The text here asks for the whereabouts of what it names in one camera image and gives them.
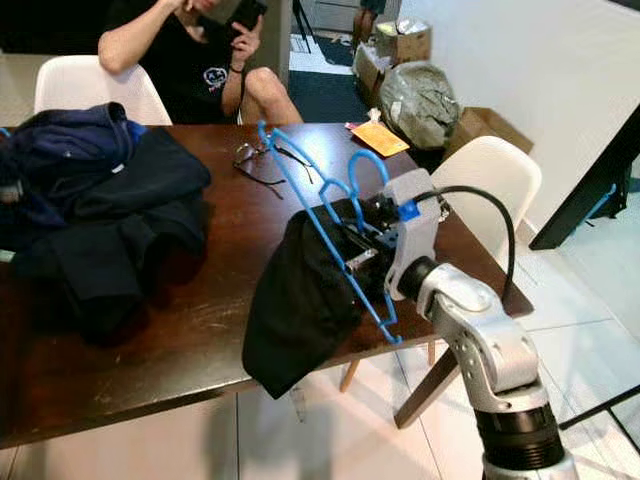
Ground blue plastic clothes hanger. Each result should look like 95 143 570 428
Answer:
256 119 407 347

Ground orange packet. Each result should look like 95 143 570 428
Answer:
345 118 412 159

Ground black eyeglasses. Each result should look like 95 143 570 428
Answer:
232 138 316 191

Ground grey green stuffed bag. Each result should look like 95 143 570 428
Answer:
379 60 462 151

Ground brown cardboard box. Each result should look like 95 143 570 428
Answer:
443 105 537 159

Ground cardboard box with foil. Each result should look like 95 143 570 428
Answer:
374 18 433 67

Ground standing person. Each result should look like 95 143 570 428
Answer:
350 0 388 49

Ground crumpled black garment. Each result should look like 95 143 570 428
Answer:
10 126 214 341

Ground seated person in black shirt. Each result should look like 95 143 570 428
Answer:
97 0 306 128

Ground black phone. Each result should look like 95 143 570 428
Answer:
227 0 270 39

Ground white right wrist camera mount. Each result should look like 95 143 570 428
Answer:
381 167 444 301

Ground black door frame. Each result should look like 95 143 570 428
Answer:
527 100 640 251

